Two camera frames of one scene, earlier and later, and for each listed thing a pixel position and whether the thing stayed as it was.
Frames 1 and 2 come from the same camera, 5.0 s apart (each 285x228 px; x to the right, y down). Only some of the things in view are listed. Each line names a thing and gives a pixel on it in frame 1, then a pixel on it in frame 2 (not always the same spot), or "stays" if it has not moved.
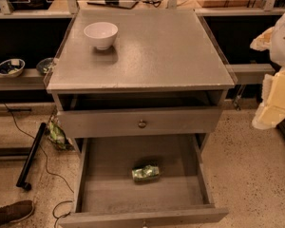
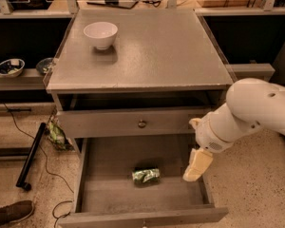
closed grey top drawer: (142, 122) stays
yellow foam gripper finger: (277, 99) → (199, 161)
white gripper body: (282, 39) → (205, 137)
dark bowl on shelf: (43, 66) stays
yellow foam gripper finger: (262, 42) → (195, 121)
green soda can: (146, 175) stays
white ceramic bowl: (101, 34) stays
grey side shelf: (250, 73) stays
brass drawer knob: (142, 123) stays
